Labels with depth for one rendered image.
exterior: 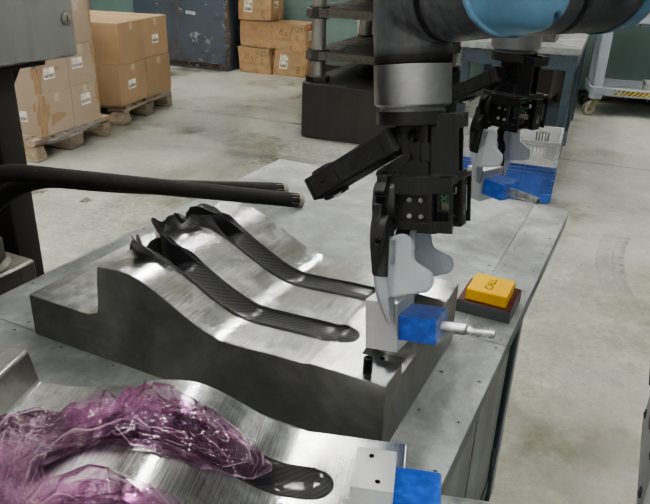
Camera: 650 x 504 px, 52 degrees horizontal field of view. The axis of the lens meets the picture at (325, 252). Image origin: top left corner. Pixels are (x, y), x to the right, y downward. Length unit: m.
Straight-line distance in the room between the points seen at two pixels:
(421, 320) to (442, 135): 0.19
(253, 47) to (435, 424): 7.04
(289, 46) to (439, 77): 6.84
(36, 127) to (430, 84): 4.09
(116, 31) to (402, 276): 4.72
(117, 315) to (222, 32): 6.93
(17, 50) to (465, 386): 0.98
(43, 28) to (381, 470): 1.07
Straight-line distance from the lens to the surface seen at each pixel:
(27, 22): 1.39
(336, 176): 0.68
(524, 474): 1.99
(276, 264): 0.91
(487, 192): 1.15
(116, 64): 5.32
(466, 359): 0.90
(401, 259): 0.66
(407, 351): 0.77
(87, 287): 0.95
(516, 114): 1.09
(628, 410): 2.34
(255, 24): 7.62
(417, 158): 0.66
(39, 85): 4.54
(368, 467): 0.60
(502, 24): 0.56
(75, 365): 0.90
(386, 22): 0.65
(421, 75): 0.64
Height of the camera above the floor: 1.28
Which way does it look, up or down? 25 degrees down
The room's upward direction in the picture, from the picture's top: 2 degrees clockwise
